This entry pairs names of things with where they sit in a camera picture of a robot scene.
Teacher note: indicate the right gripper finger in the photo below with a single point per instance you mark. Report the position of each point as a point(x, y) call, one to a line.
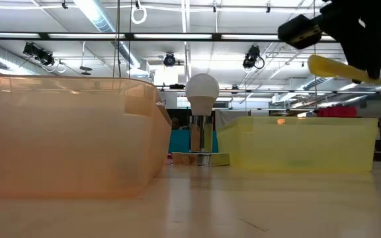
point(377, 56)
point(354, 51)

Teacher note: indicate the yellow highlighter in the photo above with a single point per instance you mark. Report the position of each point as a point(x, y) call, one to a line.
point(332, 67)

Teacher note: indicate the orange translucent plastic bin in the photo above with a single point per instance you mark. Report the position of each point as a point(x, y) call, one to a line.
point(61, 139)

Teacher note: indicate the red box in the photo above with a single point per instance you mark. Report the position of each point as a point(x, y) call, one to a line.
point(337, 111)

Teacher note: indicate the yellow translucent plastic bin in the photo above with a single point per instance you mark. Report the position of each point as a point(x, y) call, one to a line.
point(296, 145)

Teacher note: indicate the black beam with light strips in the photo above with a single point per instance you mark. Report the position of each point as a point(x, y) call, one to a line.
point(217, 37)

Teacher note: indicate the white bulb chrome lamp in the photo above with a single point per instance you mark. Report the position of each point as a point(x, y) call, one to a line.
point(202, 89)

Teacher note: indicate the person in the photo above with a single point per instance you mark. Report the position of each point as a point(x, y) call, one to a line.
point(176, 124)

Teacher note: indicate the blue plastic bin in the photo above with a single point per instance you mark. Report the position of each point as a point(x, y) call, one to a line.
point(179, 142)

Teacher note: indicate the silver air duct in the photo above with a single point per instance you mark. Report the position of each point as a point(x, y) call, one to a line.
point(313, 84)
point(93, 11)

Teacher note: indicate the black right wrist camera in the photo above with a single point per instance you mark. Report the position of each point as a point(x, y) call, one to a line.
point(296, 31)

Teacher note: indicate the black ceiling camera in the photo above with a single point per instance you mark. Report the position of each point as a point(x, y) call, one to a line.
point(169, 60)
point(41, 56)
point(251, 57)

